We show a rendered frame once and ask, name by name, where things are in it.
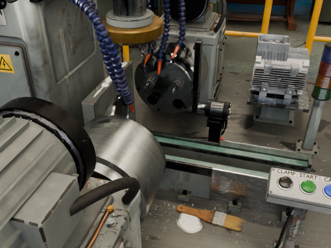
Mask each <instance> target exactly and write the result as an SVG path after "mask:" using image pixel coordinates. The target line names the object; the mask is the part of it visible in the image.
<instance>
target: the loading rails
mask: <svg viewBox="0 0 331 248"><path fill-rule="evenodd" d="M150 132H151V133H152V134H153V135H154V136H155V137H156V139H157V140H158V142H159V143H160V145H161V147H162V149H163V151H164V153H165V158H166V169H165V174H164V176H163V178H162V180H161V183H160V185H159V187H158V188H159V189H163V190H168V191H173V192H178V200H181V201H186V202H190V199H191V196H197V197H202V198H207V199H210V201H211V202H216V203H221V204H226V205H228V211H233V212H237V213H240V210H241V208H245V209H250V210H255V211H259V212H264V213H269V214H274V215H279V216H281V219H280V220H281V222H285V221H286V219H287V217H288V215H289V214H290V212H291V210H292V208H293V207H291V206H286V205H281V204H276V203H271V202H266V191H267V183H268V176H269V173H270V169H271V168H278V169H284V170H289V171H295V172H301V173H306V174H310V171H311V167H312V159H311V157H312V154H306V153H300V152H294V151H288V150H282V149H276V148H270V147H264V146H258V145H251V144H245V143H239V142H234V141H228V140H221V141H220V142H215V141H209V140H203V139H197V138H192V137H186V136H180V135H173V134H167V133H161V132H155V131H150Z"/></svg>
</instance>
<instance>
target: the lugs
mask: <svg viewBox="0 0 331 248"><path fill-rule="evenodd" d="M261 61H262V57H261V56H256V60H255V63H258V64H261ZM309 62H310V61H308V60H304V61H303V63H302V68H309ZM251 91H257V86H256V85H252V87H251ZM302 92H303V90H297V91H296V95H297V96H302Z"/></svg>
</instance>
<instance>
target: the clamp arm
mask: <svg viewBox="0 0 331 248"><path fill-rule="evenodd" d="M202 46H203V39H196V41H195V44H194V45H193V50H195V57H194V77H193V88H192V90H191V94H193V98H192V113H198V110H200V107H199V106H201V104H199V95H200V79H201V62H202ZM198 108H199V109H198Z"/></svg>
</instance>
